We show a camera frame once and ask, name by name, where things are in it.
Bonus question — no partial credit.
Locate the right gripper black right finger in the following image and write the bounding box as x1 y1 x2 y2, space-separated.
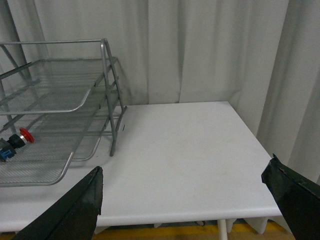
261 155 320 240

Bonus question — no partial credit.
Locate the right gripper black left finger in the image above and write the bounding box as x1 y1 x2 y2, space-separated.
13 166 103 240

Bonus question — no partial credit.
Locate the red emergency stop button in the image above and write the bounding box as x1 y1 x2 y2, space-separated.
0 127 35 162

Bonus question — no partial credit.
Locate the grey metal mesh rack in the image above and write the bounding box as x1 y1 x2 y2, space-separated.
0 38 127 188

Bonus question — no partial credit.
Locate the white table leg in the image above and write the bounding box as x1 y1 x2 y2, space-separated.
217 219 228 240

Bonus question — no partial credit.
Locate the white curtain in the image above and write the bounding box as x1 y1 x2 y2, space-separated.
0 0 320 235

